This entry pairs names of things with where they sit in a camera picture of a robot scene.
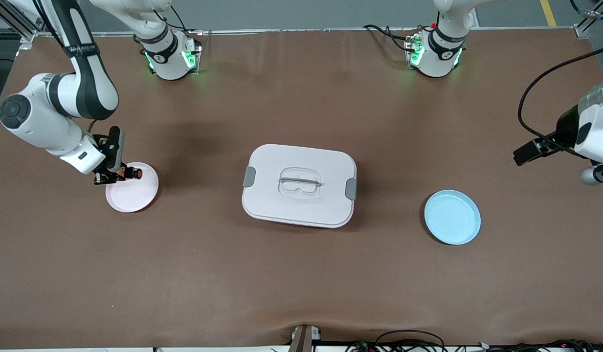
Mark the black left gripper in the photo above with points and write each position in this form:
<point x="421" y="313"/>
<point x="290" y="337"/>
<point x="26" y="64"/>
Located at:
<point x="567" y="128"/>

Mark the metal camera bracket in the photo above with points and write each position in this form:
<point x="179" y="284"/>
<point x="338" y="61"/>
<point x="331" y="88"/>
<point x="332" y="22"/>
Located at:
<point x="303" y="340"/>

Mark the white lidded storage box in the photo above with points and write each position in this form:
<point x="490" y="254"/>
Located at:
<point x="301" y="205"/>

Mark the brown table mat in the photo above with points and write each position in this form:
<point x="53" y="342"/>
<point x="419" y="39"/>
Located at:
<point x="301" y="274"/>

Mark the orange push-button switch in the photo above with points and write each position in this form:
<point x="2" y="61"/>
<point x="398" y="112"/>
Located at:
<point x="130" y="173"/>

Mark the light blue round plate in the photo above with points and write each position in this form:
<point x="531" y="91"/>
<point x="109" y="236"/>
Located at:
<point x="452" y="217"/>

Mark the aluminium frame profile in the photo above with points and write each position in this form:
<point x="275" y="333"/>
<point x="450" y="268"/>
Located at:
<point x="12" y="17"/>
<point x="590" y="22"/>

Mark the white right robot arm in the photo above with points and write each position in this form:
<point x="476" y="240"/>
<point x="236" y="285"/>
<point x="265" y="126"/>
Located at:
<point x="86" y="88"/>

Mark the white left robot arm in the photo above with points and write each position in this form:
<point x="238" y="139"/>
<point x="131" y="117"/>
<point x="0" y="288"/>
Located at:
<point x="438" y="54"/>

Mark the white round plate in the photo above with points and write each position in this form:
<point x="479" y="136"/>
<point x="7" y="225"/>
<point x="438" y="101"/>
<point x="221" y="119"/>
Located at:
<point x="132" y="195"/>

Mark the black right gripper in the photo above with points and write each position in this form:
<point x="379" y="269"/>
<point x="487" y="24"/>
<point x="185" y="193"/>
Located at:
<point x="107" y="171"/>

